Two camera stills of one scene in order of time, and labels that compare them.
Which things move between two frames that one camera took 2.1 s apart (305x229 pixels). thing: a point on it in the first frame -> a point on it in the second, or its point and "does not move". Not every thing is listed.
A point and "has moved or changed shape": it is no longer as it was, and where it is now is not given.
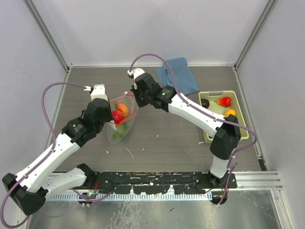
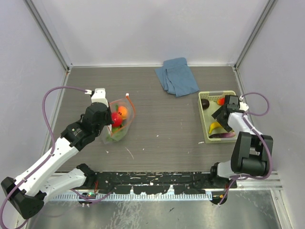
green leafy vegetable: [122, 129] -> [114, 130]
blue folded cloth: [186, 81] does not move
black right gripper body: [142, 99] -> [222, 122]
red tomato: [225, 101] does not move
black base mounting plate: [159, 182] does not move
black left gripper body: [107, 119] does not move
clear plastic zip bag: [124, 108] has moved or changed shape
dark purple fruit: [205, 103] does not move
